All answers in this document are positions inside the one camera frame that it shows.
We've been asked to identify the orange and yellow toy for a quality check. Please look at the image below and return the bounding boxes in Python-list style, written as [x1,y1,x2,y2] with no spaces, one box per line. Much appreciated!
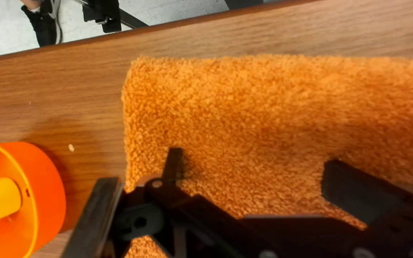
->
[0,140,68,258]

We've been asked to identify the orange towel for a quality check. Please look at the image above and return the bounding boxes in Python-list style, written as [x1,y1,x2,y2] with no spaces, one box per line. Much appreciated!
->
[121,53,413,258]

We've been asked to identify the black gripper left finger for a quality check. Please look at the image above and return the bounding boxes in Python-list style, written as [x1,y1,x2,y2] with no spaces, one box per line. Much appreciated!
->
[62,146,247,258]

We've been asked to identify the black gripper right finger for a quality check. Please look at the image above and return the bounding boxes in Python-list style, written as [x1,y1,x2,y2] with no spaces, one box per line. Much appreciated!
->
[320,158,413,258]

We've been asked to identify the black object with cable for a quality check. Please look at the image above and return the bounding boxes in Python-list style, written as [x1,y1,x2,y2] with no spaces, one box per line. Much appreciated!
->
[20,0,63,49]

